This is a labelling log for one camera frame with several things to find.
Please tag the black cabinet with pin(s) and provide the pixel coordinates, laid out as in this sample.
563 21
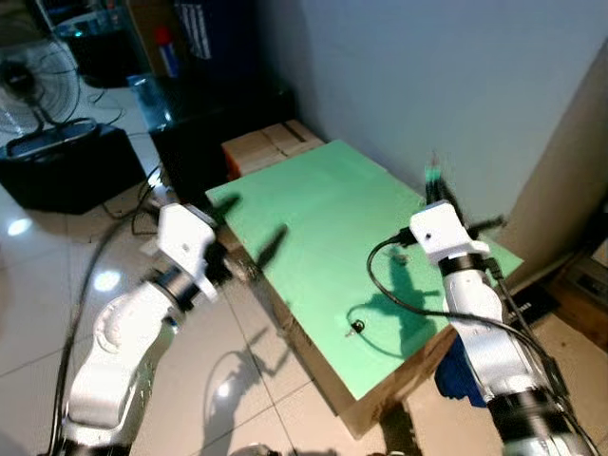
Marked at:
204 128

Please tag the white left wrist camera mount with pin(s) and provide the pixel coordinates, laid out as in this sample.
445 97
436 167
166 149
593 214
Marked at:
185 242

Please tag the dark blue printed banner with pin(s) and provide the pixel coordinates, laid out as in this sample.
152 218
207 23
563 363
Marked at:
209 28

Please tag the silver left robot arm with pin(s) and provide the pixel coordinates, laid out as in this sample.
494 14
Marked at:
114 361

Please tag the black desk with clutter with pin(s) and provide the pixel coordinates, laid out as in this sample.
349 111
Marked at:
90 43

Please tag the black floor fan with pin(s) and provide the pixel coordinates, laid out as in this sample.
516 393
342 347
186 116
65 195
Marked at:
33 90

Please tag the brown crate with items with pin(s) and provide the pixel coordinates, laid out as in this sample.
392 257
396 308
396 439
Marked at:
581 304

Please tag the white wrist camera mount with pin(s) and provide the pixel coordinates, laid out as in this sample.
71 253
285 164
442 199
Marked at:
445 236
185 242

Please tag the blue bottle with red cap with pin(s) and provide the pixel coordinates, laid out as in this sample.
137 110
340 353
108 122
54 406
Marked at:
167 55

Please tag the clear plastic container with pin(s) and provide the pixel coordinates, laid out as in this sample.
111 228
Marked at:
145 100

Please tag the flat black printed box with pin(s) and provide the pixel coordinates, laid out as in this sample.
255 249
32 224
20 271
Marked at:
537 306

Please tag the blue cloth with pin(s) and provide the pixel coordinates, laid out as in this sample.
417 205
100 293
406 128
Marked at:
461 375

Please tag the large cardboard box table base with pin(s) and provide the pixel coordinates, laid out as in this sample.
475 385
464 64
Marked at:
304 370

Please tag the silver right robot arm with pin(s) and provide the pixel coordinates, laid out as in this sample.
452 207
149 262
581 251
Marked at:
494 351

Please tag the green table cover board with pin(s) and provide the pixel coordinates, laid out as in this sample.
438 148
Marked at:
323 228

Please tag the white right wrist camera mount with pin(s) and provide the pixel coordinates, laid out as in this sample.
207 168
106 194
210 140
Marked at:
445 236

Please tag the taped brown cardboard box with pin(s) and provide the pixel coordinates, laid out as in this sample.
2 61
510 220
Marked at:
271 147

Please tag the black case under fan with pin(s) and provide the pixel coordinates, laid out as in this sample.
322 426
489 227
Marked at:
66 171

